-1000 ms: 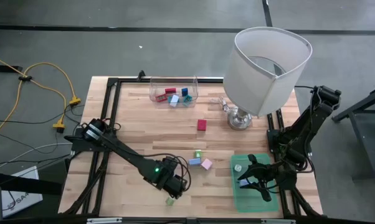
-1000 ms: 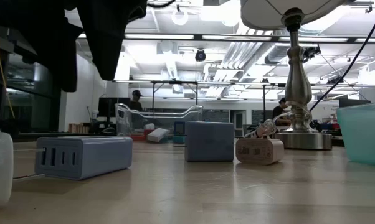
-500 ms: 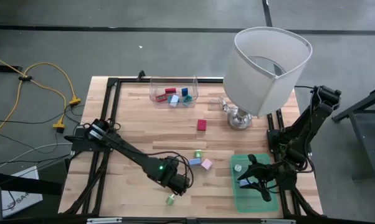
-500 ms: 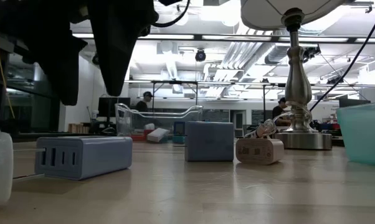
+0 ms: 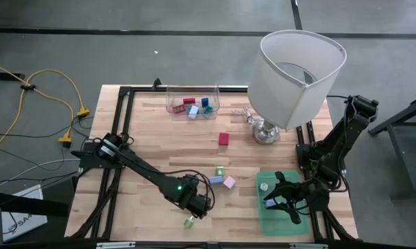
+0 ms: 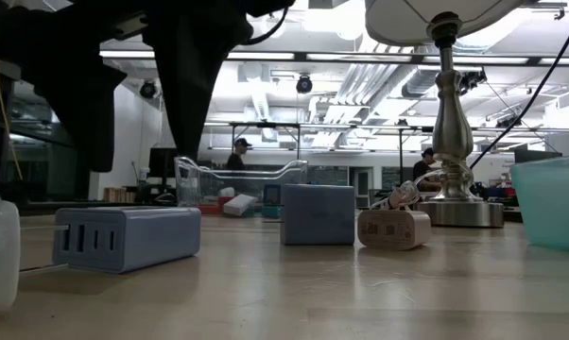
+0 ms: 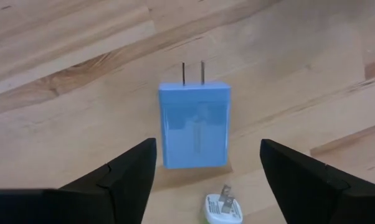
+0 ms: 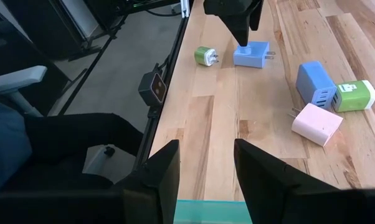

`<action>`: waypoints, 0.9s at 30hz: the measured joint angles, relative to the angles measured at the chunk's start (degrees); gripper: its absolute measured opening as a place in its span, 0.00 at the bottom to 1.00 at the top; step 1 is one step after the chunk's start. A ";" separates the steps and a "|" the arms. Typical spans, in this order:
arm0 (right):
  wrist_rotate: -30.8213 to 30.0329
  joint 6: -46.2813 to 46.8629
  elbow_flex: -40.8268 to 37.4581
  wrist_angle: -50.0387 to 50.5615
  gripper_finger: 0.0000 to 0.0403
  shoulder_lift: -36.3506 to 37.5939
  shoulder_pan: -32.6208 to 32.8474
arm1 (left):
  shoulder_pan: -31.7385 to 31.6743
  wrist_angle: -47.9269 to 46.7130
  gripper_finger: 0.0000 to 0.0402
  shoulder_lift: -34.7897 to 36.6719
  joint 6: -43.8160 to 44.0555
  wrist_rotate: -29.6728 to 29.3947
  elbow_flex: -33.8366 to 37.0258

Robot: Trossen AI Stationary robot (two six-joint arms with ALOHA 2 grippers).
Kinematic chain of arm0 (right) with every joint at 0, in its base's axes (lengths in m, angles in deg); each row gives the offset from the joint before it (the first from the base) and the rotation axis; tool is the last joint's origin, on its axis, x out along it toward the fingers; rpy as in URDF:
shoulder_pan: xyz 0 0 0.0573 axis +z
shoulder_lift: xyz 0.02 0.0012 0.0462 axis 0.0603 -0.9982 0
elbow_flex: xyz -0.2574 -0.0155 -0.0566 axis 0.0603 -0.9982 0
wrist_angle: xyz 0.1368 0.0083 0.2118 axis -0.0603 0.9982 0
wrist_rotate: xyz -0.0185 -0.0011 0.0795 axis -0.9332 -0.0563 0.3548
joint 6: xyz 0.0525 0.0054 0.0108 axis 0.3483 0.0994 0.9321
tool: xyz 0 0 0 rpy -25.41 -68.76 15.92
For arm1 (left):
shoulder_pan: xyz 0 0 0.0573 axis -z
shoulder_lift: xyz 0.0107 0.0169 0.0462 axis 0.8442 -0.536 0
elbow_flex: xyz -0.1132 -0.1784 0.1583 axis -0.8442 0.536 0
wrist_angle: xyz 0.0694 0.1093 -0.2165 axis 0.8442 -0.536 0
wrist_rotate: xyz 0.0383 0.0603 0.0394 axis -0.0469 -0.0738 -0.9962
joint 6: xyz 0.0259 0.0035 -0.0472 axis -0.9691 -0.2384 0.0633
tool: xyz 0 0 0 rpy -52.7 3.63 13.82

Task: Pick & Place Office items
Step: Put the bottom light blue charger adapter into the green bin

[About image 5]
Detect clear lamp cord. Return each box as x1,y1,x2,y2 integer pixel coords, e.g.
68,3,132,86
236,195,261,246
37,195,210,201
231,106,256,126

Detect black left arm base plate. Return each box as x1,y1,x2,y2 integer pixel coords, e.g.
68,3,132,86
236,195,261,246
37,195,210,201
71,140,130,170

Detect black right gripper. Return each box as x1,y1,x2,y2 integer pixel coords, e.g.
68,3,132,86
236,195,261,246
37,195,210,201
263,172,319,225

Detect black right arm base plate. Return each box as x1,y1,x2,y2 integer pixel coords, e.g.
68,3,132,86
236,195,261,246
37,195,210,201
295,142,347,173

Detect black floor cable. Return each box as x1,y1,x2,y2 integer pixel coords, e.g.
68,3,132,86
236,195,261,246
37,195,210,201
0,170,81,187
0,116,93,139
0,143,67,172

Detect white lamp with shade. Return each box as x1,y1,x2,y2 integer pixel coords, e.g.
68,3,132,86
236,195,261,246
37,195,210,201
247,29,348,145

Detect white floor cable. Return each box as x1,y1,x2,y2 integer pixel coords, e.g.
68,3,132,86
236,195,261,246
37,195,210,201
0,158,82,191

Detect black aluminium frame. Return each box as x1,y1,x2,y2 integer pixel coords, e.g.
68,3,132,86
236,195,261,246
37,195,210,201
69,84,359,249

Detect pink flat block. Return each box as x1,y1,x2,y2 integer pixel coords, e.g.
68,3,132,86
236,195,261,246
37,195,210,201
223,175,237,190

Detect white printed box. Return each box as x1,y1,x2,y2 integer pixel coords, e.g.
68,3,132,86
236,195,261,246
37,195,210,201
0,184,48,243

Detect long silver bracket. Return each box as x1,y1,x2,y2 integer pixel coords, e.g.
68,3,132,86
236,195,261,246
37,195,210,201
290,243,329,249
95,241,137,249

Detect clear plastic bin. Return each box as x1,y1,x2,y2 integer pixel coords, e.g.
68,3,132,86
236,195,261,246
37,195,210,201
164,82,221,121

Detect black beam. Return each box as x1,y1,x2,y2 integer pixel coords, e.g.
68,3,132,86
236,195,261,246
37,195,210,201
0,190,70,218

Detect yellow extension cord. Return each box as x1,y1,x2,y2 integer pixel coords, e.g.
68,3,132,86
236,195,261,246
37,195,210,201
0,58,74,158
23,68,91,118

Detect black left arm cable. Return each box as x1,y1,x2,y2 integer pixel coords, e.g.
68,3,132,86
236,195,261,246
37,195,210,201
155,168,216,212

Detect silver edge strip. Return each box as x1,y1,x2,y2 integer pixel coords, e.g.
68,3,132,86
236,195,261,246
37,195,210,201
168,84,249,89

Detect black floor bar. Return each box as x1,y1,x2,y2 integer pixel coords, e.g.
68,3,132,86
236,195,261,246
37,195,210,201
0,71,26,82

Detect green translucent plastic bin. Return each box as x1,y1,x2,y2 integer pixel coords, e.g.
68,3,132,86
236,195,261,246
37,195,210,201
255,169,311,238

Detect pale blue block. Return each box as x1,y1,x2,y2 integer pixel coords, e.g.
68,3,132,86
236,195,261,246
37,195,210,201
187,104,200,120

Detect black metal side table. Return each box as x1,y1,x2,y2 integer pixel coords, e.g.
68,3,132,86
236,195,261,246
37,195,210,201
368,95,416,201

